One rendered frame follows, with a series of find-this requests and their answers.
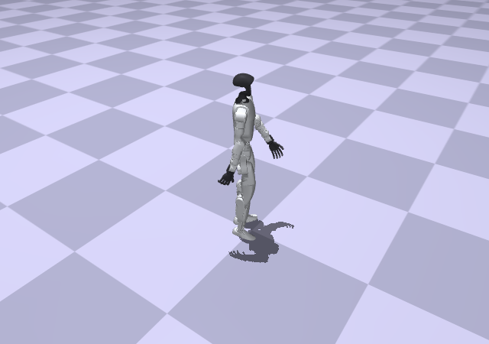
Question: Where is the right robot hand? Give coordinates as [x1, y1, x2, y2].
[218, 165, 237, 185]

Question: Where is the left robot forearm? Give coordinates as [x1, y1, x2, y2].
[255, 121, 272, 143]

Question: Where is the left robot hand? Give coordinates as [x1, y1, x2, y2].
[267, 135, 284, 159]

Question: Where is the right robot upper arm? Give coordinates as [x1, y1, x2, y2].
[234, 108, 248, 147]

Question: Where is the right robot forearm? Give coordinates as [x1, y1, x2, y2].
[228, 141, 245, 172]

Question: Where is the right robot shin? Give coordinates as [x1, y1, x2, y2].
[235, 197, 251, 233]

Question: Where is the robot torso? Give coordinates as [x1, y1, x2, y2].
[232, 96, 255, 161]

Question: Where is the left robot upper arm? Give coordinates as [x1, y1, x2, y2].
[250, 95, 261, 125]

